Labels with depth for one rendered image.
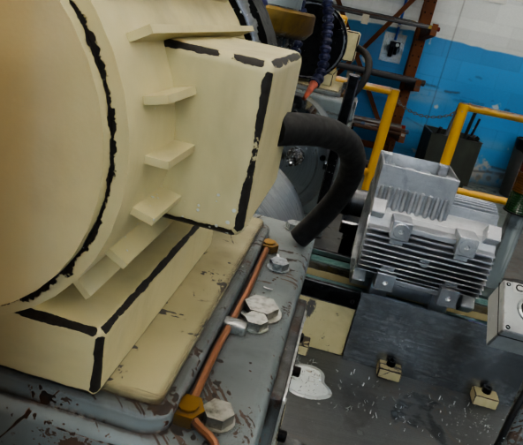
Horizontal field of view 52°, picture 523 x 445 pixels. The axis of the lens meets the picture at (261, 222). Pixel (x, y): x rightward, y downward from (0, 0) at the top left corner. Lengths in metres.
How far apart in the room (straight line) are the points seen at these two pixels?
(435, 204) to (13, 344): 0.73
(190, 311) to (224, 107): 0.13
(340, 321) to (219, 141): 0.75
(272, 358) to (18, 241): 0.15
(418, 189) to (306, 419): 0.39
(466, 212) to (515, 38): 5.29
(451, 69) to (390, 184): 5.17
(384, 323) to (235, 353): 0.65
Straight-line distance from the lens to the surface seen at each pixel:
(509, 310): 0.70
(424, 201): 0.88
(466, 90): 6.07
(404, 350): 0.96
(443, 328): 0.94
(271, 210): 0.58
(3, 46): 0.19
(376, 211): 0.85
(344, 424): 0.84
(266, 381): 0.29
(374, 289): 0.92
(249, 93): 0.21
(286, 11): 0.83
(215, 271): 0.34
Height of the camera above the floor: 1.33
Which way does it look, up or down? 22 degrees down
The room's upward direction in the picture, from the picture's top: 12 degrees clockwise
